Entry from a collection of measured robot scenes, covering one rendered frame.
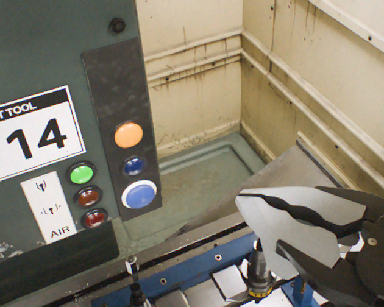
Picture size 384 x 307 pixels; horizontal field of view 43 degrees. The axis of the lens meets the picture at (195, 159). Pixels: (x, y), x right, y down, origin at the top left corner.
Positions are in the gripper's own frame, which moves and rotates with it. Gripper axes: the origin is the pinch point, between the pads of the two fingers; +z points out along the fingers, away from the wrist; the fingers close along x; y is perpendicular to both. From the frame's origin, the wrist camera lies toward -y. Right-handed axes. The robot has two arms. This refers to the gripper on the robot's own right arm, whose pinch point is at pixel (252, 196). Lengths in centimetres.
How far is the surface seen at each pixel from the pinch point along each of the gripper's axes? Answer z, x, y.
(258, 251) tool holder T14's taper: 9.5, 21.5, 39.8
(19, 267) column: 82, 13, 93
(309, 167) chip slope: 25, 87, 84
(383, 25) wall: 12, 82, 28
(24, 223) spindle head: 18.5, -8.7, 6.4
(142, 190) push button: 12.1, 0.4, 6.8
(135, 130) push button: 12.0, 0.7, -0.7
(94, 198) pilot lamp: 14.6, -3.4, 5.7
